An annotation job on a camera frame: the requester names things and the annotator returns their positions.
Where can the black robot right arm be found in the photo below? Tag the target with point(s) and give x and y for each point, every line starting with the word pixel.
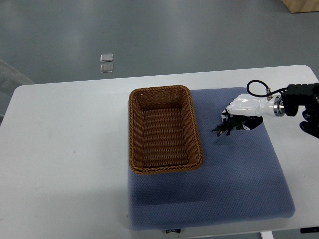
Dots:
pixel 306 95

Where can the black table control panel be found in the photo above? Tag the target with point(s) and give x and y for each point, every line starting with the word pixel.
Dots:
pixel 309 230

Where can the lower clear floor plate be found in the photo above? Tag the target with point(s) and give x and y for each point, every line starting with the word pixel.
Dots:
pixel 106 67

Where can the brown woven wicker basket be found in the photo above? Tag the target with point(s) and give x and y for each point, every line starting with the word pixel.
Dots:
pixel 163 135

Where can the blue padded cushion mat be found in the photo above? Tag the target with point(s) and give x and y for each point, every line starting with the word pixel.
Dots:
pixel 240 179

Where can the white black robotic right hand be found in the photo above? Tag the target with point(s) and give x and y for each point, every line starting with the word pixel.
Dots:
pixel 254 108

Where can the dark toy crocodile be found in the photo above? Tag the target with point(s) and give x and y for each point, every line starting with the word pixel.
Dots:
pixel 235 122

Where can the upper clear floor plate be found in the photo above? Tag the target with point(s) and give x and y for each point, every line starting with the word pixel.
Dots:
pixel 106 57

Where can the wooden box corner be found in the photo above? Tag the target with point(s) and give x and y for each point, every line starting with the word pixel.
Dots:
pixel 301 6

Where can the white table leg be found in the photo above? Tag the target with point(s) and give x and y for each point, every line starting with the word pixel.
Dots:
pixel 266 235

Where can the clear floor plate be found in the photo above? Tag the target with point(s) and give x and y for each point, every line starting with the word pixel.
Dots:
pixel 106 67
pixel 106 57

